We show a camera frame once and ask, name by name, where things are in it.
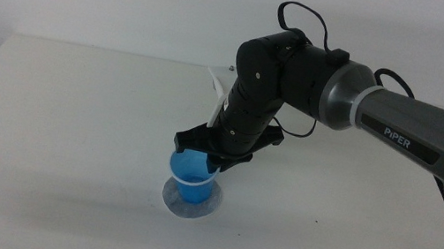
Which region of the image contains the grey round cup mat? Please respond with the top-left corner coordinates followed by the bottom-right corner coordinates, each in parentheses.
top-left (157, 171), bottom-right (225, 225)

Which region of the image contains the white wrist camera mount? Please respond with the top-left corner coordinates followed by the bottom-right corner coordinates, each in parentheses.
top-left (198, 65), bottom-right (234, 131)

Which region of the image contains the black cable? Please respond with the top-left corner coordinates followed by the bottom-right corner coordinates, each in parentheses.
top-left (258, 0), bottom-right (427, 156)

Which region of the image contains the blue plastic cup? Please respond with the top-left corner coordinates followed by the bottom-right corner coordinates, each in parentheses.
top-left (163, 146), bottom-right (223, 208)

